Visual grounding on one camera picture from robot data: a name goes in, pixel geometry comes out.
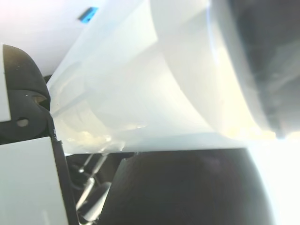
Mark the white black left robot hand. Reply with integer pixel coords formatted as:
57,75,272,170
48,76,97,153
0,0,300,225

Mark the large clear plastic syringe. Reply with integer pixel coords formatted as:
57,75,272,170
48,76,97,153
45,0,277,157

